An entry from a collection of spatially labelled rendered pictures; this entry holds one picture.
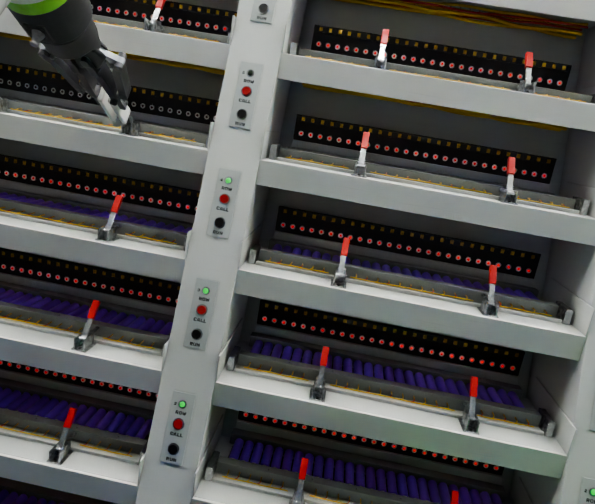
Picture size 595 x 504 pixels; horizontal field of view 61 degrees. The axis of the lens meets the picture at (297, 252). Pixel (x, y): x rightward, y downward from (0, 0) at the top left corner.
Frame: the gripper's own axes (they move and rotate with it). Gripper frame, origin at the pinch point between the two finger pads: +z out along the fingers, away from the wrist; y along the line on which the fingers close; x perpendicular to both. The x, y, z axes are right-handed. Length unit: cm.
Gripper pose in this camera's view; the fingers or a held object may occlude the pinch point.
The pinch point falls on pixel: (114, 104)
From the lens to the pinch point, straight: 95.3
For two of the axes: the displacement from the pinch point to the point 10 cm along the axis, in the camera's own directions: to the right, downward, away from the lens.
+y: 9.8, 1.9, -0.6
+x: 2.0, -9.4, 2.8
